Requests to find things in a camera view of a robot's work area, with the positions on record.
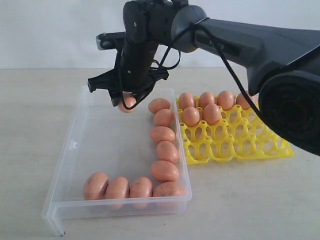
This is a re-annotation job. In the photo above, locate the yellow plastic egg tray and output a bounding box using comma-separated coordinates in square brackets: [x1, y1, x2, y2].
[180, 104, 294, 165]

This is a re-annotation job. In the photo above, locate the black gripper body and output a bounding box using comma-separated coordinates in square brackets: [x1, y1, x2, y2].
[110, 67, 169, 95]

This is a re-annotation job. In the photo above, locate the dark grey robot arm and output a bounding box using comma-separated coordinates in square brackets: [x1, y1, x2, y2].
[87, 0, 320, 155]

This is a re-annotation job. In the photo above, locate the clear plastic storage box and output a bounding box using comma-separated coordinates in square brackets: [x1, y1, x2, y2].
[42, 86, 192, 237]

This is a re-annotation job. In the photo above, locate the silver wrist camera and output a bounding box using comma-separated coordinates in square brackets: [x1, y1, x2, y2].
[96, 32, 126, 51]

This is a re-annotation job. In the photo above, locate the brown egg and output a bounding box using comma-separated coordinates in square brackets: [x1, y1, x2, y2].
[216, 90, 235, 110]
[152, 182, 186, 209]
[178, 92, 196, 110]
[129, 176, 153, 199]
[150, 160, 180, 183]
[202, 103, 222, 125]
[235, 93, 258, 110]
[148, 98, 171, 114]
[83, 171, 109, 201]
[117, 92, 136, 113]
[156, 140, 179, 164]
[198, 91, 216, 109]
[181, 106, 201, 127]
[104, 176, 130, 200]
[150, 126, 176, 143]
[153, 108, 173, 127]

